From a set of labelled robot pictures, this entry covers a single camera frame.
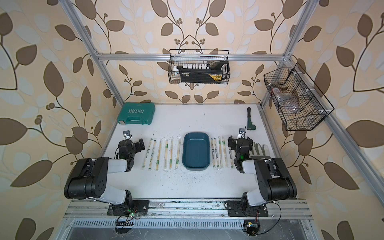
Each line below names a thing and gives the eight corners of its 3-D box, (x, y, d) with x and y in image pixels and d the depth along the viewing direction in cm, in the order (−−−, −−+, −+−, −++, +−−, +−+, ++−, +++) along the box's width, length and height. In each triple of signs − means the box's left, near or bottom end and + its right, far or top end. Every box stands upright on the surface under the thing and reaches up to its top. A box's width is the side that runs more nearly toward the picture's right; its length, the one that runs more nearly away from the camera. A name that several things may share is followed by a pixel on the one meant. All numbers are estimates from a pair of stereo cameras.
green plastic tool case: (119, 126, 111) (116, 121, 106) (127, 107, 123) (124, 102, 119) (153, 125, 111) (151, 121, 106) (157, 107, 123) (156, 102, 119)
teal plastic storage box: (181, 170, 89) (180, 167, 84) (184, 136, 104) (183, 132, 99) (211, 170, 89) (211, 167, 84) (209, 136, 104) (209, 132, 99)
